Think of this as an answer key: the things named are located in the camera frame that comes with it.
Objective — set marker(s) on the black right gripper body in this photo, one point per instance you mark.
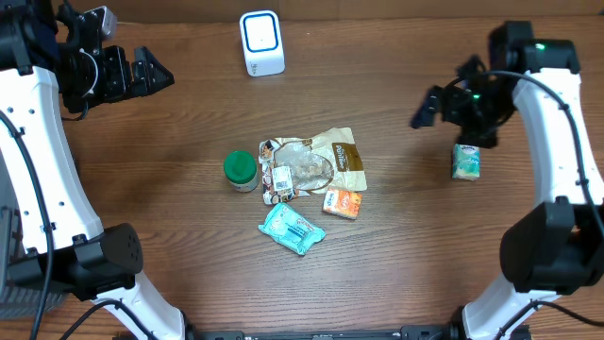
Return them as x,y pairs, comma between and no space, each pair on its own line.
476,115

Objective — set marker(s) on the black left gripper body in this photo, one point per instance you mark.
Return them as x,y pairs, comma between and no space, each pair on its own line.
97,79

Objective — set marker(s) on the small teal tissue pack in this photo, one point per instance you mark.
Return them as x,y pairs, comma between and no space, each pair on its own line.
465,162

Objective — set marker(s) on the beige brown snack pouch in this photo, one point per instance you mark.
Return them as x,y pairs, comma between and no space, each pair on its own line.
296,167

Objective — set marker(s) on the orange tissue pack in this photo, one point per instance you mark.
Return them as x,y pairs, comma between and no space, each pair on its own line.
342,203

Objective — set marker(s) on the green lid jar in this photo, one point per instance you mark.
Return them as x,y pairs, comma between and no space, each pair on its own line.
241,171

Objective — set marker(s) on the teal wet wipes pack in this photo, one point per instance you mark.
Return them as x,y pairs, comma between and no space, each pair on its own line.
291,230

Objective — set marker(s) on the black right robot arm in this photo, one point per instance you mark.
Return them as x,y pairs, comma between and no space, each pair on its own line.
557,247

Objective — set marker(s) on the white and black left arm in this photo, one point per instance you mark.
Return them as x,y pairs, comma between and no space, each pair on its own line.
56,64

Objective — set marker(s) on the white barcode scanner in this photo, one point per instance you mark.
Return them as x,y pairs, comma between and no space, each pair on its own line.
262,43

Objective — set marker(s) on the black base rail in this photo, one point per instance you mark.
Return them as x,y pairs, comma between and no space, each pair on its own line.
321,335

